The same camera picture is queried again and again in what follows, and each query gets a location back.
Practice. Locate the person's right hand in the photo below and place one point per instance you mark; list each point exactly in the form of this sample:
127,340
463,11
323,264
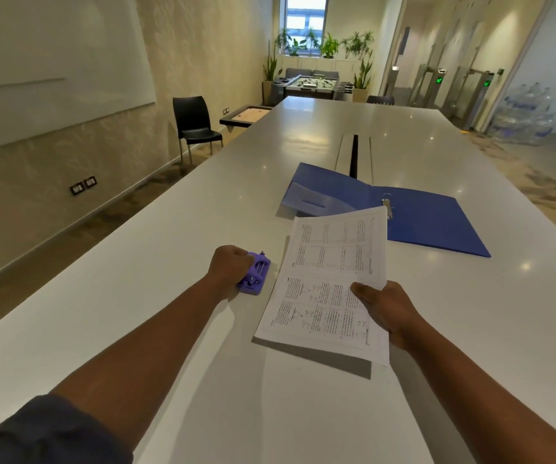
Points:
390,311

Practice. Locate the person's left hand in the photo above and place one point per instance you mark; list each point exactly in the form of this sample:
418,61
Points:
227,268

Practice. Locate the person's left fingers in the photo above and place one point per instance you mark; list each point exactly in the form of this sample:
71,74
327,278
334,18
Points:
244,266

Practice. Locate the person's right thumb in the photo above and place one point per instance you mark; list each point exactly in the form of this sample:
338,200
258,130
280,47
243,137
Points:
364,293

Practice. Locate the purple hole punch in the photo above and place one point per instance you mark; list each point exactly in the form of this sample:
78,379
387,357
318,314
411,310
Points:
255,274

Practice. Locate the printed white paper sheets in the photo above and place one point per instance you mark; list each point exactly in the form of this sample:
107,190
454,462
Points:
328,285

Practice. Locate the person's right forearm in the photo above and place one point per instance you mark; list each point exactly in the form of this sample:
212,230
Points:
480,403

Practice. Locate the person's left forearm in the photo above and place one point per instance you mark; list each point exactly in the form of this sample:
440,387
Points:
142,360

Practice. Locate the black plastic chair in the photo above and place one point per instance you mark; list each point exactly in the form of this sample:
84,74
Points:
194,123

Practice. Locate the low carrom board table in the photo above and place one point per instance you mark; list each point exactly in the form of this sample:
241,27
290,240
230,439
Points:
245,114

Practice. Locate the foosball table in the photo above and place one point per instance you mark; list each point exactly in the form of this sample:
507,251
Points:
315,86

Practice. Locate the access turnstile gate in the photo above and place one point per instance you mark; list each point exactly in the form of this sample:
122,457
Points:
430,89
477,99

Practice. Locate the row of potted green plants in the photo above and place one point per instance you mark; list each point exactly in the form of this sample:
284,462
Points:
323,55

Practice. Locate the pile of water bottles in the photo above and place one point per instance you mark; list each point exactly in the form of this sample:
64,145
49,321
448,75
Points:
524,115

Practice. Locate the window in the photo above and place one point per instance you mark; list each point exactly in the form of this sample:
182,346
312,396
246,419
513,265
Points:
306,21

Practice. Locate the dark blue sleeve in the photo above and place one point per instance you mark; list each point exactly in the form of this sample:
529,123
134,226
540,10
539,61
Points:
48,432

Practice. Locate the black wall socket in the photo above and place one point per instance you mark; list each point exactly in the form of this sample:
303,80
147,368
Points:
76,188
90,182

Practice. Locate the white wall board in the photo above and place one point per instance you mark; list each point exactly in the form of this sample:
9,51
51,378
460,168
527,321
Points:
48,62

